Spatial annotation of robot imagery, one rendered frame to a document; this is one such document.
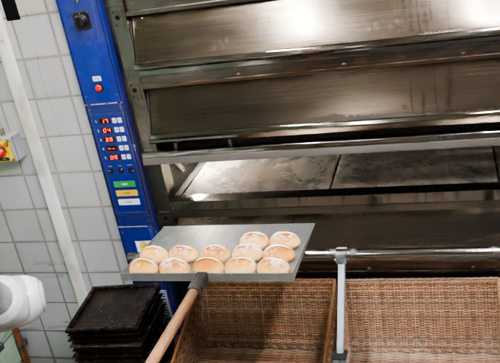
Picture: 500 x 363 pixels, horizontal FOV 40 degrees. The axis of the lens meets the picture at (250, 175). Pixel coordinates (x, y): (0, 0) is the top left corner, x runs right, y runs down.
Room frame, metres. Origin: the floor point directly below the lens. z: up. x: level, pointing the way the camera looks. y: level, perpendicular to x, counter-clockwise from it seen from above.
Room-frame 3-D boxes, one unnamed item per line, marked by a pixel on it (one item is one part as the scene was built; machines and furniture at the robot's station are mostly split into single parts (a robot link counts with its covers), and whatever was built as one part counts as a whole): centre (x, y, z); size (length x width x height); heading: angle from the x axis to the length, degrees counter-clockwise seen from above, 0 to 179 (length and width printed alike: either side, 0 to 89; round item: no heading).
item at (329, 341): (2.02, 0.09, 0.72); 0.56 x 0.49 x 0.28; 72
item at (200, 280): (1.72, 0.21, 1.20); 0.09 x 0.04 x 0.03; 161
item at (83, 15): (2.38, 0.48, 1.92); 0.06 x 0.04 x 0.11; 72
